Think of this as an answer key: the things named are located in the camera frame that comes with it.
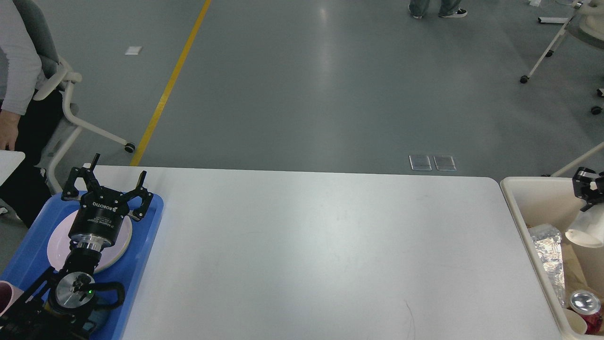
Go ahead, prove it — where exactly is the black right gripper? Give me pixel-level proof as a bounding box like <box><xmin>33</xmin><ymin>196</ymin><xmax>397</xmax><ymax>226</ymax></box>
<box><xmin>572</xmin><ymin>167</ymin><xmax>604</xmax><ymax>212</ymax></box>

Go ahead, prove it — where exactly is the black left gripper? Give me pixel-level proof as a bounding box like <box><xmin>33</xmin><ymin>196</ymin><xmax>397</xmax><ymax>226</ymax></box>
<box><xmin>61</xmin><ymin>153</ymin><xmax>154</xmax><ymax>253</ymax></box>

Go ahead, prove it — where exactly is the white paper cup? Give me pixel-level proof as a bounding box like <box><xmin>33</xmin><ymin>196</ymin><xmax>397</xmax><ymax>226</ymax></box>
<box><xmin>565</xmin><ymin>204</ymin><xmax>604</xmax><ymax>248</ymax></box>
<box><xmin>563</xmin><ymin>308</ymin><xmax>587</xmax><ymax>334</ymax></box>

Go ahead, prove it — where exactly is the aluminium foil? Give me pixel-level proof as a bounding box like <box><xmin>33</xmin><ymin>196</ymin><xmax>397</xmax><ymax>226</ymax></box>
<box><xmin>528</xmin><ymin>224</ymin><xmax>567</xmax><ymax>307</ymax></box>

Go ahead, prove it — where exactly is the pink plate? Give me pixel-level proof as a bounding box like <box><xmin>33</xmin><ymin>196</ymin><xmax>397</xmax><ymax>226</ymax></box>
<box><xmin>47</xmin><ymin>211</ymin><xmax>133</xmax><ymax>273</ymax></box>

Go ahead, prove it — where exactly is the brown paper bag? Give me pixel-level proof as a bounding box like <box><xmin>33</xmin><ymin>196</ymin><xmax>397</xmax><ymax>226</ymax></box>
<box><xmin>562</xmin><ymin>243</ymin><xmax>603</xmax><ymax>300</ymax></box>

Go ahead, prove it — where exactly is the crushed red soda can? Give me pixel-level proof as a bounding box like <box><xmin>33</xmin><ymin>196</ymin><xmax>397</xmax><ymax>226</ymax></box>
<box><xmin>568</xmin><ymin>289</ymin><xmax>603</xmax><ymax>334</ymax></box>

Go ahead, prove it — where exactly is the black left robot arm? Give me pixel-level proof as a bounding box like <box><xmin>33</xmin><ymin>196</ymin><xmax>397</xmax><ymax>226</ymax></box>
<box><xmin>1</xmin><ymin>153</ymin><xmax>153</xmax><ymax>340</ymax></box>

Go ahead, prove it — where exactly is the white stand leg right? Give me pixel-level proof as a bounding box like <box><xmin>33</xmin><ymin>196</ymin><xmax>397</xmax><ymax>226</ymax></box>
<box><xmin>542</xmin><ymin>142</ymin><xmax>604</xmax><ymax>177</ymax></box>

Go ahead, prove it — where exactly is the beige plastic bin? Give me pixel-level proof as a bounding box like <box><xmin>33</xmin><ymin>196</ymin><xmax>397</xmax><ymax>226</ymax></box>
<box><xmin>500</xmin><ymin>177</ymin><xmax>603</xmax><ymax>340</ymax></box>

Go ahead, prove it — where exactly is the blue plastic tray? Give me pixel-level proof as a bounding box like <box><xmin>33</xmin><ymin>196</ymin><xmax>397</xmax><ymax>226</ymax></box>
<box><xmin>1</xmin><ymin>194</ymin><xmax>164</xmax><ymax>340</ymax></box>

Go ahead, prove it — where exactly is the white side table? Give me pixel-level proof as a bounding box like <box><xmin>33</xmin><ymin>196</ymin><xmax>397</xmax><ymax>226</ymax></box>
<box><xmin>0</xmin><ymin>150</ymin><xmax>25</xmax><ymax>186</ymax></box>

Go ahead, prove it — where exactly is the seated person grey sweater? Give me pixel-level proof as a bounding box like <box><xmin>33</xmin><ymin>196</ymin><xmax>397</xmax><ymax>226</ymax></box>
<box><xmin>0</xmin><ymin>0</ymin><xmax>62</xmax><ymax>227</ymax></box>

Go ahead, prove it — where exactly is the white rolling chair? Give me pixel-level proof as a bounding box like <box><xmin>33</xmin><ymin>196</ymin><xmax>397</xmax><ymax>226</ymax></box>
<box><xmin>13</xmin><ymin>0</ymin><xmax>136</xmax><ymax>193</ymax></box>

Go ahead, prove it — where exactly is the right floor outlet cover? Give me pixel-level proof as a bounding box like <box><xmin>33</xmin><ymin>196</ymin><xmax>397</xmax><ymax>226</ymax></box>
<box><xmin>432</xmin><ymin>155</ymin><xmax>457</xmax><ymax>171</ymax></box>

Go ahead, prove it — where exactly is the floor outlet cover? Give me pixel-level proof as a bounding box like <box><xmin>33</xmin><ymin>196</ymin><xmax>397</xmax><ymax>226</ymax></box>
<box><xmin>409</xmin><ymin>154</ymin><xmax>432</xmax><ymax>171</ymax></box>
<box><xmin>432</xmin><ymin>155</ymin><xmax>457</xmax><ymax>171</ymax></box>

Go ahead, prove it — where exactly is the pink ribbed cup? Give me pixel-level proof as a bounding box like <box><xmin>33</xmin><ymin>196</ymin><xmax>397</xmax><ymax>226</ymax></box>
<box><xmin>0</xmin><ymin>280</ymin><xmax>24</xmax><ymax>316</ymax></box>

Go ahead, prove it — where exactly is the left floor outlet cover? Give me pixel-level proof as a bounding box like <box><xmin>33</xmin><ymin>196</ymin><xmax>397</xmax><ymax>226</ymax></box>
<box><xmin>409</xmin><ymin>154</ymin><xmax>432</xmax><ymax>171</ymax></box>

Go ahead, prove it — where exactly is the white rolling stand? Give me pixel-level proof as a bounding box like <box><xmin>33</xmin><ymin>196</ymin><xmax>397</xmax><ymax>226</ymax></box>
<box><xmin>519</xmin><ymin>0</ymin><xmax>604</xmax><ymax>84</ymax></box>

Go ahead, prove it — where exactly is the person in jeans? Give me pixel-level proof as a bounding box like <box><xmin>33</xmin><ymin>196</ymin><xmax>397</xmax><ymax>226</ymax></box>
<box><xmin>408</xmin><ymin>0</ymin><xmax>469</xmax><ymax>20</ymax></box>

